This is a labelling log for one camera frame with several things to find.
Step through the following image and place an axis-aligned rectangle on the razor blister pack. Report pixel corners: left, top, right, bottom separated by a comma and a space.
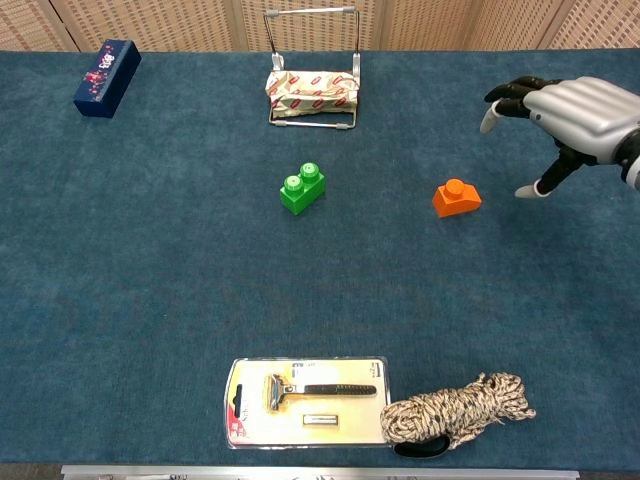
223, 355, 392, 450

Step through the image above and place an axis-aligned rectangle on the dark blue printed box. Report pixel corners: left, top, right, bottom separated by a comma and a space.
73, 39, 143, 119

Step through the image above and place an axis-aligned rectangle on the orange toy brick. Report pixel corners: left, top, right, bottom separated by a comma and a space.
432, 178, 483, 219

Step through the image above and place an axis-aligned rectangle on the beige perforated partition screen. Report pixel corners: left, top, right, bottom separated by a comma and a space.
0, 0, 640, 53

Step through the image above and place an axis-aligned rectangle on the metal wire stand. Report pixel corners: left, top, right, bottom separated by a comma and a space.
263, 6, 362, 131

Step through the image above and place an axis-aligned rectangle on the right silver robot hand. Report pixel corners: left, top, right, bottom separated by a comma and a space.
479, 75, 640, 200

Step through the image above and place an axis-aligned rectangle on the speckled rope bundle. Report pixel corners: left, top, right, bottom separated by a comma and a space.
379, 371, 537, 446

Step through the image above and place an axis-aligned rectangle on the paper package with red ovals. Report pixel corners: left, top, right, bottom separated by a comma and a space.
264, 69, 361, 119

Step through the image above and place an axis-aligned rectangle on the aluminium profile rail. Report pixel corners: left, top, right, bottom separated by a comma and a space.
60, 464, 581, 480

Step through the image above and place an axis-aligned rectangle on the green toy brick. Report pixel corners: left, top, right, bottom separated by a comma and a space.
279, 161, 327, 217

